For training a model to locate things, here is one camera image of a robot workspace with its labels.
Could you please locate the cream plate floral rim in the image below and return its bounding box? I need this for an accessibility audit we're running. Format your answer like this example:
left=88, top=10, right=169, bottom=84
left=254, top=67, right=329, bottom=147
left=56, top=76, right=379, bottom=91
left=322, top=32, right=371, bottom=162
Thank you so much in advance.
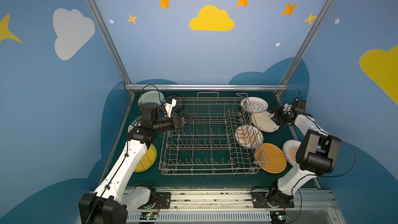
left=251, top=112, right=279, bottom=133

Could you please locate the white plate black emblem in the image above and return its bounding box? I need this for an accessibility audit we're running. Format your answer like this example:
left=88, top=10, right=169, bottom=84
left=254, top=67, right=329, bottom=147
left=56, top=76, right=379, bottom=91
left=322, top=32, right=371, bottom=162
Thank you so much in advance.
left=240, top=96, right=268, bottom=113

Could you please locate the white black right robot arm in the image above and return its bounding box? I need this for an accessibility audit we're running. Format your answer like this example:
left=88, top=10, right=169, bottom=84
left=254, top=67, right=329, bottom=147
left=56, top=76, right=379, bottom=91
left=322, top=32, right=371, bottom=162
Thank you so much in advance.
left=266, top=99, right=342, bottom=207

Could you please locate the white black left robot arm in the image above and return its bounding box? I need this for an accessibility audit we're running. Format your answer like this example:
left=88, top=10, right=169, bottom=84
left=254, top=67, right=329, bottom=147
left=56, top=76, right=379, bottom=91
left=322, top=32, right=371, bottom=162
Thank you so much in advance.
left=78, top=99, right=194, bottom=224

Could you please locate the dark black plate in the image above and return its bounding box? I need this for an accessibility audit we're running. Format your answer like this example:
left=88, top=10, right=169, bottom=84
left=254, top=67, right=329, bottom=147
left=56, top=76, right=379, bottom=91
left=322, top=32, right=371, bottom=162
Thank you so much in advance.
left=165, top=94, right=184, bottom=113

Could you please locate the white orange sunburst plate right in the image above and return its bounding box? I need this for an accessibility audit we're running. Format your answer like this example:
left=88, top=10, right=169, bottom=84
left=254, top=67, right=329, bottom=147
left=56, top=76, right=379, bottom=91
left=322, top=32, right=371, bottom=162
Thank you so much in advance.
left=283, top=140, right=301, bottom=166

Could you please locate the pale green floral plate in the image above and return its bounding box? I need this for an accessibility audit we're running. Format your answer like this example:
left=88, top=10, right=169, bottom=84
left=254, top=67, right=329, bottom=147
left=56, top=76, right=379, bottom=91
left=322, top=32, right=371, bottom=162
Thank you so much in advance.
left=138, top=90, right=164, bottom=107

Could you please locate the white plate green text rim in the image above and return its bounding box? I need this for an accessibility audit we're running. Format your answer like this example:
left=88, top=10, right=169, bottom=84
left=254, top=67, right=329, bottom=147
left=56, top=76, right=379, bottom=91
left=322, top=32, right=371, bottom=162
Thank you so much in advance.
left=127, top=116, right=141, bottom=132

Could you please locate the orange woven plate right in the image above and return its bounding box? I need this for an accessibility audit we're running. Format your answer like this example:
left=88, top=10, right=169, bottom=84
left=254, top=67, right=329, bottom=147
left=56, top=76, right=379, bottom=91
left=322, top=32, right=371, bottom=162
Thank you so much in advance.
left=255, top=143, right=287, bottom=174

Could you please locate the yellow woven plate left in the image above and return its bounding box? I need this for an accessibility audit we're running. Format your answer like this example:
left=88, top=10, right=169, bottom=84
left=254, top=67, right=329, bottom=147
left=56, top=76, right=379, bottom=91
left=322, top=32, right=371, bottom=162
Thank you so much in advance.
left=134, top=144, right=158, bottom=173

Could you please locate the left green circuit board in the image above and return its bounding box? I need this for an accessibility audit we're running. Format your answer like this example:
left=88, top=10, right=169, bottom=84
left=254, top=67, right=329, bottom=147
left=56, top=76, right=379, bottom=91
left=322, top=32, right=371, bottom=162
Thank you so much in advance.
left=140, top=212, right=158, bottom=221

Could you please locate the green circuit board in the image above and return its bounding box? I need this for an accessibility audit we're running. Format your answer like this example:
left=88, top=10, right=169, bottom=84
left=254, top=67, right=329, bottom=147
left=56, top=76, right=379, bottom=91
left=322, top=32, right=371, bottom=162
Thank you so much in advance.
left=140, top=212, right=158, bottom=221
left=270, top=212, right=287, bottom=224

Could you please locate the right green circuit board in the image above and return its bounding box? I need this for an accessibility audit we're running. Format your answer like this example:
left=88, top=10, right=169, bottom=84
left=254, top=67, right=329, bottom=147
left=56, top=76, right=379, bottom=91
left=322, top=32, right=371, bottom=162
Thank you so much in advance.
left=270, top=212, right=287, bottom=224

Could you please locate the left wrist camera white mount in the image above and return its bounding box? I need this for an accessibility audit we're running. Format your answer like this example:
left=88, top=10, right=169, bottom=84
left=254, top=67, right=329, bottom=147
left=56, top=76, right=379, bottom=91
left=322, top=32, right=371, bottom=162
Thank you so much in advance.
left=161, top=99, right=177, bottom=118

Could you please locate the grey wire dish rack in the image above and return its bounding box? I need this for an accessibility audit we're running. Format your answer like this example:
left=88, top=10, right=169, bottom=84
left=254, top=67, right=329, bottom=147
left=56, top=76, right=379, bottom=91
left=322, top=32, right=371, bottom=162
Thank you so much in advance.
left=159, top=92, right=261, bottom=176

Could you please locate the horizontal aluminium frame bar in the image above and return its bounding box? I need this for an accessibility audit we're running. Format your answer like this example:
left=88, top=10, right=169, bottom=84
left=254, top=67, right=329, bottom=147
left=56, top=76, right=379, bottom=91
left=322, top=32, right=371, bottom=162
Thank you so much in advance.
left=125, top=84, right=288, bottom=91

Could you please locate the left diagonal aluminium post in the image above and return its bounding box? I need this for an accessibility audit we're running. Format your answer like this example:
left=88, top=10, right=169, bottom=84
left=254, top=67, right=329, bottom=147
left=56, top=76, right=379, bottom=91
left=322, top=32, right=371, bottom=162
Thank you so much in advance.
left=85, top=0, right=131, bottom=86

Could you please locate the diagonal aluminium post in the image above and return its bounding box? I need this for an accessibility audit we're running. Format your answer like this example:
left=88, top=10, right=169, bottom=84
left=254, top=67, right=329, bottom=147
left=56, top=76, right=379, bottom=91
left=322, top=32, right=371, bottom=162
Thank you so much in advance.
left=275, top=0, right=337, bottom=98
left=85, top=0, right=131, bottom=86

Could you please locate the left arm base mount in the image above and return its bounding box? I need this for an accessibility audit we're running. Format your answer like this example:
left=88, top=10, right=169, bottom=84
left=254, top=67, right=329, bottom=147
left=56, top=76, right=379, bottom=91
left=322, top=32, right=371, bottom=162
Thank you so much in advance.
left=138, top=192, right=171, bottom=209

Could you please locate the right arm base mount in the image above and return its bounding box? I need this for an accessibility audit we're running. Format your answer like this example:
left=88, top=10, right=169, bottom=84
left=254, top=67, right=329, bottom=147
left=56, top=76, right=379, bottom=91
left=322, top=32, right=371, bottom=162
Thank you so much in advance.
left=250, top=191, right=295, bottom=208

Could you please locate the aluminium rail base frame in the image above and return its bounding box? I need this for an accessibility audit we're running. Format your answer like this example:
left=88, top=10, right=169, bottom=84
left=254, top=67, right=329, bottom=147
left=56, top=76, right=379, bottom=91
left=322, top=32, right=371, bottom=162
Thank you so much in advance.
left=125, top=188, right=346, bottom=224

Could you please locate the right diagonal aluminium post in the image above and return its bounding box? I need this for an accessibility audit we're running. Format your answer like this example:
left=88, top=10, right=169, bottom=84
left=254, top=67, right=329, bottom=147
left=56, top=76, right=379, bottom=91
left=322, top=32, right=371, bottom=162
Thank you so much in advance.
left=275, top=0, right=337, bottom=98

